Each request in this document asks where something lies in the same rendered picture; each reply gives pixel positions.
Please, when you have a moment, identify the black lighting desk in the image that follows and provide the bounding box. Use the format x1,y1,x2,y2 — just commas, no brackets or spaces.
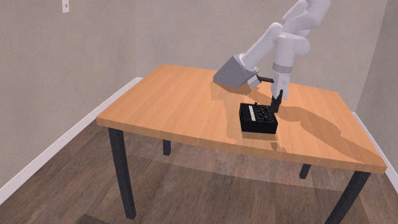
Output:
239,102,278,134

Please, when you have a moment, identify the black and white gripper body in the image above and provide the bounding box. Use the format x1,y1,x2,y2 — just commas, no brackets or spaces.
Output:
271,69,291,100

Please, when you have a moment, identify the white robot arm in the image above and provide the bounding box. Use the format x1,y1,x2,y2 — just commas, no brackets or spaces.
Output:
239,0,331,89

